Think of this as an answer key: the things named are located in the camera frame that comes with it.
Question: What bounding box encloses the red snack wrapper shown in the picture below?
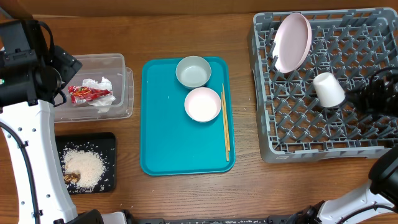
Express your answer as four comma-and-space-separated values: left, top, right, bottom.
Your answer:
68, 86, 112, 105

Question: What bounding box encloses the white cup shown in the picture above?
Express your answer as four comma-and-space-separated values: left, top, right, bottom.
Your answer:
313, 72, 345, 108

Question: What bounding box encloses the white tissue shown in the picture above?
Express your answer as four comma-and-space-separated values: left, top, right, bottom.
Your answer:
82, 77, 116, 113

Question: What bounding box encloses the large pink plate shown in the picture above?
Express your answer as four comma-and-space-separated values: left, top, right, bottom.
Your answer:
272, 13, 312, 73

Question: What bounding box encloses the white-green bowl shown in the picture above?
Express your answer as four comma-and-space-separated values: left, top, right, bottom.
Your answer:
175, 56, 211, 89

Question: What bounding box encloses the small pink saucer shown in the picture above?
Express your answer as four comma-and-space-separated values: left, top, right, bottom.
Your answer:
184, 87, 221, 123

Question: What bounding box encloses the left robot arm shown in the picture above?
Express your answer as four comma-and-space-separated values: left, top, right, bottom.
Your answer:
1, 100, 131, 223

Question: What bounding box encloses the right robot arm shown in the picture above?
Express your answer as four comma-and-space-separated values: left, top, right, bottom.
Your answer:
286, 73, 397, 223

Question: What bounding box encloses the black waste tray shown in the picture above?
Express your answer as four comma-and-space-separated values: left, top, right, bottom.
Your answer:
54, 131, 117, 195

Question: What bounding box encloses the grey dishwasher rack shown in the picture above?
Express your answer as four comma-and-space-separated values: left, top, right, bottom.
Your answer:
248, 7, 397, 163

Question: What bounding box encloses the clear plastic bin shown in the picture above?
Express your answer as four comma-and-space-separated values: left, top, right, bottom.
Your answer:
55, 53, 134, 123

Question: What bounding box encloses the pile of white rice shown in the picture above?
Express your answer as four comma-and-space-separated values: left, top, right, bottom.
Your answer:
57, 141, 116, 192

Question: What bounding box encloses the brown food scrap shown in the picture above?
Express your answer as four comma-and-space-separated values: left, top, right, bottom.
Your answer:
63, 173, 80, 184

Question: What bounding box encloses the teal plastic tray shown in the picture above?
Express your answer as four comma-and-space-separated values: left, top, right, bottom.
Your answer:
140, 57, 236, 176

